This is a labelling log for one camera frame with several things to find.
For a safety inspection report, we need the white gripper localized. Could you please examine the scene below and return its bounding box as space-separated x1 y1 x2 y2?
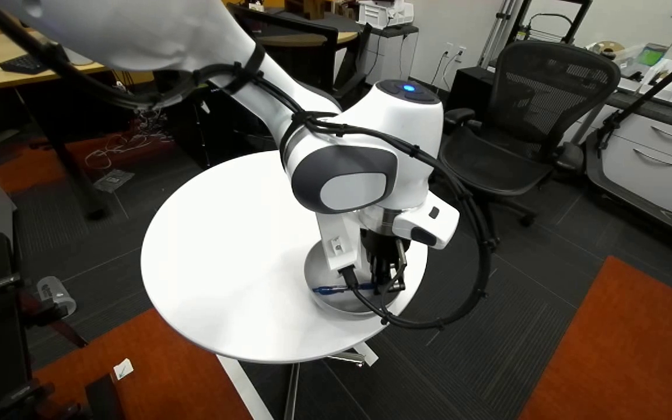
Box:
318 209 460 294

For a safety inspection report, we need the blue pen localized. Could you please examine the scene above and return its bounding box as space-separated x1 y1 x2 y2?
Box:
310 288 350 296

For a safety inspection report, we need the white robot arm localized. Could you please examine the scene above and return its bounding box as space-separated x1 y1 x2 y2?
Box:
0 0 457 296

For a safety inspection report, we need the grey bowl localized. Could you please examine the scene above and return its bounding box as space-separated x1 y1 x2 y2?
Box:
304 238 408 316

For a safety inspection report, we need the white table base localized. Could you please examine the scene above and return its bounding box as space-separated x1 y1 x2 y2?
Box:
217 342 381 420

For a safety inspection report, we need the black mesh office chair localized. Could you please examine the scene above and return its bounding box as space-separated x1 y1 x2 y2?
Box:
442 41 620 227

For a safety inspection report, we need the white drawer cabinet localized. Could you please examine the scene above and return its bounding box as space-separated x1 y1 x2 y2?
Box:
586 97 672 230

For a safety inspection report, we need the wooden desk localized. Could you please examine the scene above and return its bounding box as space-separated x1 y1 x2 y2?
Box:
0 14 252 220

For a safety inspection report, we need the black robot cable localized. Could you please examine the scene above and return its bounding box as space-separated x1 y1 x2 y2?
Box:
187 44 499 332

